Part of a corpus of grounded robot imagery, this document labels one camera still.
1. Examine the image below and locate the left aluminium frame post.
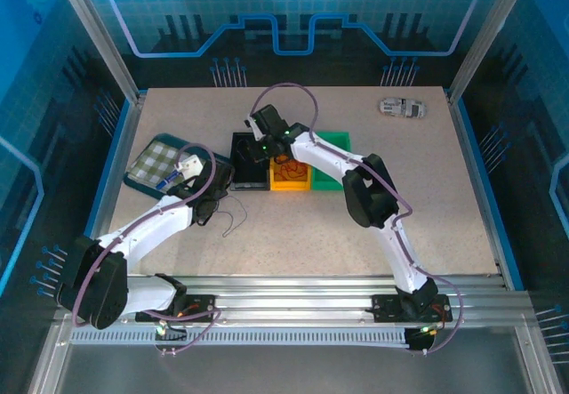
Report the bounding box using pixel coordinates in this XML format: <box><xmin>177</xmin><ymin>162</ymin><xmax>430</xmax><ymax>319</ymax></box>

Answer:
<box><xmin>49</xmin><ymin>0</ymin><xmax>148</xmax><ymax>104</ymax></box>

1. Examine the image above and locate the green white checkered cloth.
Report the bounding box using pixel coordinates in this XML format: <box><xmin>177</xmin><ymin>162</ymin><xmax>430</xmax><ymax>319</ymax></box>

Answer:
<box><xmin>126</xmin><ymin>140</ymin><xmax>212</xmax><ymax>190</ymax></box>

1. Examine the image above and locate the aluminium mounting rail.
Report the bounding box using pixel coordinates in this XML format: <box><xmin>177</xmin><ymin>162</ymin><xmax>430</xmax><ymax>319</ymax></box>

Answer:
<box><xmin>52</xmin><ymin>276</ymin><xmax>534</xmax><ymax>324</ymax></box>

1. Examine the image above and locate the aluminium frame post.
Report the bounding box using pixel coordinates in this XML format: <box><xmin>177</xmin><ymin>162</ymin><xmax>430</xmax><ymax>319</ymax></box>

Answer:
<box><xmin>49</xmin><ymin>0</ymin><xmax>148</xmax><ymax>104</ymax></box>
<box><xmin>446</xmin><ymin>0</ymin><xmax>537</xmax><ymax>104</ymax></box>

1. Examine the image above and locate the checkered cloth tray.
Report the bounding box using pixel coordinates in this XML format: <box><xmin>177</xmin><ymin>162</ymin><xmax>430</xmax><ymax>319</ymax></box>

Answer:
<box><xmin>123</xmin><ymin>133</ymin><xmax>232</xmax><ymax>200</ymax></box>

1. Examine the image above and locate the right aluminium frame post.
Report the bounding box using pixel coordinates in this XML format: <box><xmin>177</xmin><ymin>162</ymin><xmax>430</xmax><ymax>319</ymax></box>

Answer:
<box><xmin>446</xmin><ymin>0</ymin><xmax>537</xmax><ymax>104</ymax></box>

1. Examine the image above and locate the tangle of rubber bands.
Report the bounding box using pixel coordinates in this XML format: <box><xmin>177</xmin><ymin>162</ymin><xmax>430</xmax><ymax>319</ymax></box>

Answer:
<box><xmin>274</xmin><ymin>156</ymin><xmax>309</xmax><ymax>181</ymax></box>

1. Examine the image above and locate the black plastic bin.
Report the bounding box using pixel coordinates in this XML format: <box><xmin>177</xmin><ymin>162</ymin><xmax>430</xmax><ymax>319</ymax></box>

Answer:
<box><xmin>229</xmin><ymin>132</ymin><xmax>272</xmax><ymax>191</ymax></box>

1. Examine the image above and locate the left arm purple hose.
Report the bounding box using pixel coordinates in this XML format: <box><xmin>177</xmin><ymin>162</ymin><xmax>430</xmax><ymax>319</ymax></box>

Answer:
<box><xmin>70</xmin><ymin>143</ymin><xmax>223</xmax><ymax>356</ymax></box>

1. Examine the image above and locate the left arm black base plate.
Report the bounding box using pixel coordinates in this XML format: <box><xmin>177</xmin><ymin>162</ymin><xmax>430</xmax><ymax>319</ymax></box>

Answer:
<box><xmin>134</xmin><ymin>293</ymin><xmax>220</xmax><ymax>324</ymax></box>

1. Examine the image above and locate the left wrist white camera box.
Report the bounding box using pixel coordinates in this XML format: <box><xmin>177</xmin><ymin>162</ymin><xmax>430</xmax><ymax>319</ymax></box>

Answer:
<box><xmin>177</xmin><ymin>154</ymin><xmax>205</xmax><ymax>181</ymax></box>

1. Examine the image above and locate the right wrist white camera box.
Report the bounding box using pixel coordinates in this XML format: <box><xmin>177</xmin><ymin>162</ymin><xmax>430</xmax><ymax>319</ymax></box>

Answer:
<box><xmin>243</xmin><ymin>116</ymin><xmax>264</xmax><ymax>142</ymax></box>

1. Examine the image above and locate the white blue marker pen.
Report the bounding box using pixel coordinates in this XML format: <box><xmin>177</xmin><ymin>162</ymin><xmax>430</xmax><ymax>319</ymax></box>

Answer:
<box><xmin>156</xmin><ymin>169</ymin><xmax>183</xmax><ymax>189</ymax></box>

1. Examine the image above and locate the yellow plastic bin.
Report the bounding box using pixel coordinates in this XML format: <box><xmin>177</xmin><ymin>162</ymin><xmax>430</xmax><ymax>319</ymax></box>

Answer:
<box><xmin>268</xmin><ymin>153</ymin><xmax>312</xmax><ymax>192</ymax></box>

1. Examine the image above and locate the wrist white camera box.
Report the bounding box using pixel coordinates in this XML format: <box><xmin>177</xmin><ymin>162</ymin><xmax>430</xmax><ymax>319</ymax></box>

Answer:
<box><xmin>243</xmin><ymin>116</ymin><xmax>264</xmax><ymax>142</ymax></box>
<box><xmin>177</xmin><ymin>154</ymin><xmax>205</xmax><ymax>181</ymax></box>

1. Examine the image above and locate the green plastic bin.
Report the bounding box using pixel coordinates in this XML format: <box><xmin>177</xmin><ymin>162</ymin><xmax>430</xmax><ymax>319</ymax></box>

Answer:
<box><xmin>310</xmin><ymin>130</ymin><xmax>352</xmax><ymax>191</ymax></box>

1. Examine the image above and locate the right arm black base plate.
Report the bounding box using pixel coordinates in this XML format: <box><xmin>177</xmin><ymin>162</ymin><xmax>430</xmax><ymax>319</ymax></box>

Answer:
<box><xmin>371</xmin><ymin>293</ymin><xmax>453</xmax><ymax>324</ymax></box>

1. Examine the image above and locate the slotted grey cable duct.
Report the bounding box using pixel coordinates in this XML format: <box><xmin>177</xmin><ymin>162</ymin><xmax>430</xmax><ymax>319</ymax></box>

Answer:
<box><xmin>69</xmin><ymin>329</ymin><xmax>411</xmax><ymax>347</ymax></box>

